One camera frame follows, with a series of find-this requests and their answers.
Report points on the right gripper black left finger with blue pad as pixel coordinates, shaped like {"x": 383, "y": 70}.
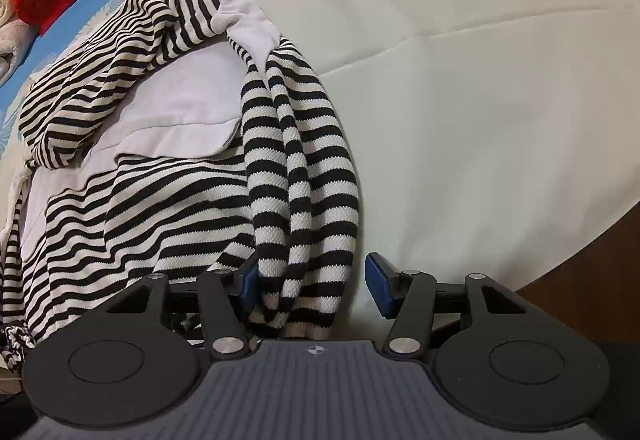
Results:
{"x": 225, "y": 299}

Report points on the cream folded fleece blanket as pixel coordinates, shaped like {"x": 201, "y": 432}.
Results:
{"x": 16, "y": 38}

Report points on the blue cream patterned bedsheet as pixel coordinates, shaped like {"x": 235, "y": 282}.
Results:
{"x": 494, "y": 136}

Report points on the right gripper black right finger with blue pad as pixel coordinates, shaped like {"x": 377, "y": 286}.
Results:
{"x": 405, "y": 297}

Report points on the black white striped hooded top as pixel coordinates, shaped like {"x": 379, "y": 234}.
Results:
{"x": 178, "y": 137}

